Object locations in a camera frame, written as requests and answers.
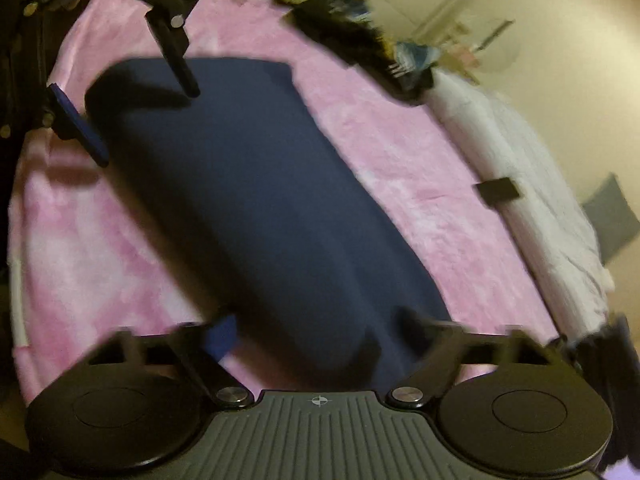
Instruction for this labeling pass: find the grey pillow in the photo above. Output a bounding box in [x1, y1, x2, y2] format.
[581, 172, 640, 267]

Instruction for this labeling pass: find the pile of dark clothes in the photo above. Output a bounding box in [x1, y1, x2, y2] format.
[279, 0, 437, 107]

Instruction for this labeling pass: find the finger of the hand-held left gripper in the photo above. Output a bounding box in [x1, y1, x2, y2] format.
[92, 0, 213, 99]
[42, 84, 110, 168]

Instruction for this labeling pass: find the pink floral blanket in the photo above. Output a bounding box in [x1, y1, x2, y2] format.
[9, 0, 562, 402]

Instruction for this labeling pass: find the navy blue shirt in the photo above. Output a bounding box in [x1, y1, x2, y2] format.
[85, 56, 452, 392]

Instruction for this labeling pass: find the grey duvet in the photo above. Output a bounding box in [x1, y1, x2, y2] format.
[429, 67, 617, 342]

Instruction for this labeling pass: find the black phone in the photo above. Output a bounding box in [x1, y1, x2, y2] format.
[473, 176, 521, 209]

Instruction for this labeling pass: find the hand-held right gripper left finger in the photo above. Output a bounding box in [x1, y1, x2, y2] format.
[87, 312, 252, 407]

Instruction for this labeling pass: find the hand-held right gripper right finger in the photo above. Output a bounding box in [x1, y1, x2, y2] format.
[389, 306, 572, 407]

